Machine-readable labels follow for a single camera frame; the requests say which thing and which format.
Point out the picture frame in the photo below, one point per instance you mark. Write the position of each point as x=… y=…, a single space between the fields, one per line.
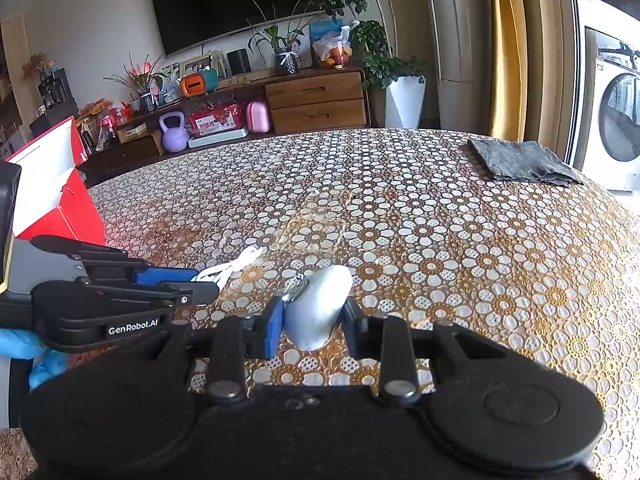
x=205 y=61

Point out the black side cabinet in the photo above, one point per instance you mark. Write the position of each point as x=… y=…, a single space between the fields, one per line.
x=58 y=102

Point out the white planter with tree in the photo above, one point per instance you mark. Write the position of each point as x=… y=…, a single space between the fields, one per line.
x=374 y=39

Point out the red gift box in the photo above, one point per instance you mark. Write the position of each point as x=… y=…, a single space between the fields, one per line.
x=213 y=118

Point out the white front-load washing machine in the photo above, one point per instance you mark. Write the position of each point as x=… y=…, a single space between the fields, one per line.
x=607 y=146

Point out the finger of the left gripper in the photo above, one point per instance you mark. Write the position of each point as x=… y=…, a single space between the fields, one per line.
x=154 y=275
x=194 y=293

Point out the red cardboard box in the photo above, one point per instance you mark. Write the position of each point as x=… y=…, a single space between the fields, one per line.
x=52 y=199

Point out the purple kettlebell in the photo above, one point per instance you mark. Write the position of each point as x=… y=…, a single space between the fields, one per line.
x=175 y=138

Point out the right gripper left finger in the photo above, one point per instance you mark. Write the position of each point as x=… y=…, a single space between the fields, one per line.
x=236 y=340

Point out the black speaker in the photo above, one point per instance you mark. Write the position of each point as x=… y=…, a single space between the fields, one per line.
x=239 y=62

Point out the wooden tv cabinet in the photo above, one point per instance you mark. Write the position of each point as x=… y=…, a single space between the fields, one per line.
x=311 y=100

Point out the left blue gloved hand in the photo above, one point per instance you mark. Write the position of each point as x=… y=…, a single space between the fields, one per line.
x=24 y=345

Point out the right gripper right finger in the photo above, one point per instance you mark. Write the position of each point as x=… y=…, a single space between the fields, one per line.
x=388 y=341

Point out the grey folded cloth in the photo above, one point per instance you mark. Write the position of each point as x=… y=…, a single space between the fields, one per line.
x=523 y=162

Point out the bag of fruit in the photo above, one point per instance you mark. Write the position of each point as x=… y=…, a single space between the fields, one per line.
x=330 y=43

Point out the pink flower vase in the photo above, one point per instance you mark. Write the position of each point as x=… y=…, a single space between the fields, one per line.
x=144 y=82

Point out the yellow curtain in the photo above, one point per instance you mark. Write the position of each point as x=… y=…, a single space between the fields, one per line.
x=510 y=70

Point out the pink small case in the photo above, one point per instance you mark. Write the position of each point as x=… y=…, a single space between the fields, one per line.
x=257 y=117

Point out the potted orchid plant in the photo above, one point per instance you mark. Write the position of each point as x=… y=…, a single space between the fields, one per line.
x=281 y=43

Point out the orange radio box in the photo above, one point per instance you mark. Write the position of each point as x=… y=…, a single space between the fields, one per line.
x=199 y=83

